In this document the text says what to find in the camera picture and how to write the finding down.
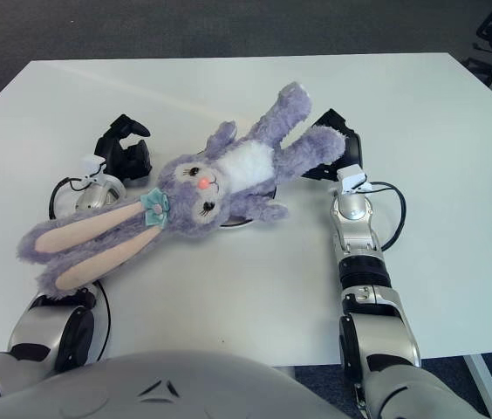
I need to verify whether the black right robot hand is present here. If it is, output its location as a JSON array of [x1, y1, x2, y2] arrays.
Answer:
[[300, 108, 364, 182]]

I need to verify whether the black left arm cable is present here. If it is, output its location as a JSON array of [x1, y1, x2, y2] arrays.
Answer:
[[48, 174, 112, 363]]

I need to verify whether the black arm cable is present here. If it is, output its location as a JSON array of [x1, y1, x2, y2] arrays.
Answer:
[[359, 181, 407, 252], [48, 174, 112, 363]]

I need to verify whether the black office chair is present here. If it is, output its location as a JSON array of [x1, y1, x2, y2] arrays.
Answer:
[[463, 0, 492, 84]]

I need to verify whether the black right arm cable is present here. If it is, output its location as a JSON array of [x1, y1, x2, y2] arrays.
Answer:
[[359, 181, 407, 252]]

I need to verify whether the white table leg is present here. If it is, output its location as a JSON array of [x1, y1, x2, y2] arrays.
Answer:
[[461, 353, 492, 419]]

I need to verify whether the grey robot torso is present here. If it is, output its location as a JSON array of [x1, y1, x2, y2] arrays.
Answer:
[[0, 348, 352, 419]]

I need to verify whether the white wrist adapter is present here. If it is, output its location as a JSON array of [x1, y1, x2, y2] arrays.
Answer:
[[82, 155, 106, 180], [337, 168, 373, 196]]

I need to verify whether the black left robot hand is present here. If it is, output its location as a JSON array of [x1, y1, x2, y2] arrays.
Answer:
[[93, 113, 152, 182]]

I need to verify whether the white plate black rim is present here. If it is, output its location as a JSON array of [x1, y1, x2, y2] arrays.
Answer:
[[219, 185, 280, 229]]

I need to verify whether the white right wrist adapter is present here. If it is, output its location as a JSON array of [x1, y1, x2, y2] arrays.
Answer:
[[337, 168, 373, 196]]

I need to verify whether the purple plush bunny doll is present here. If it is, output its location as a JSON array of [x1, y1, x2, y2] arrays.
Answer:
[[17, 81, 346, 301]]

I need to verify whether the white left wrist adapter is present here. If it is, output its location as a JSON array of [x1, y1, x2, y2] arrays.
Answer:
[[82, 155, 106, 180]]

